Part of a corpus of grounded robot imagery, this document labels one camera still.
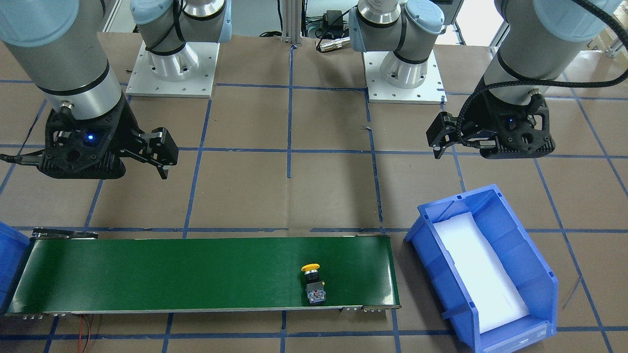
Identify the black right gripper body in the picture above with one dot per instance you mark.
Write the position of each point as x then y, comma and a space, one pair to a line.
126, 128

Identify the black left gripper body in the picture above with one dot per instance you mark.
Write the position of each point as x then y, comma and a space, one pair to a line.
475, 119

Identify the yellow push button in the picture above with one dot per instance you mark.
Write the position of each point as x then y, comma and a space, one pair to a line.
314, 288

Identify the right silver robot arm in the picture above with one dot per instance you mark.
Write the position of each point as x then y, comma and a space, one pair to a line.
56, 44

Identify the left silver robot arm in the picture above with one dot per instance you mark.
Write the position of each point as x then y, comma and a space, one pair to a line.
543, 39

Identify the black power adapter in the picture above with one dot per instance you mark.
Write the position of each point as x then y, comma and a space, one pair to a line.
333, 23

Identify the green conveyor belt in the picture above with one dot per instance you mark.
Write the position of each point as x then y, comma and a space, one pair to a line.
67, 272

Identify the blue destination bin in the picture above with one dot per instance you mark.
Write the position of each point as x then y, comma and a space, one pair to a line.
13, 245

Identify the white foam bin liner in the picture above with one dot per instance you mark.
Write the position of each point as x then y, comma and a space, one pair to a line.
490, 287

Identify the blue source bin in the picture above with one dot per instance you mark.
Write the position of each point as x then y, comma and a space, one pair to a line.
523, 262

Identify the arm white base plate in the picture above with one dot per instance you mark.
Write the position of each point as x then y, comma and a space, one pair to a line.
389, 80
187, 74

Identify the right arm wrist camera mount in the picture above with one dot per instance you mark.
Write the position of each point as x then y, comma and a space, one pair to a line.
86, 148

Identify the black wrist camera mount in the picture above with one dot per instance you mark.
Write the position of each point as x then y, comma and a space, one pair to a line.
503, 130

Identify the aluminium frame post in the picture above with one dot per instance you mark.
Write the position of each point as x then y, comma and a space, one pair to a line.
292, 19

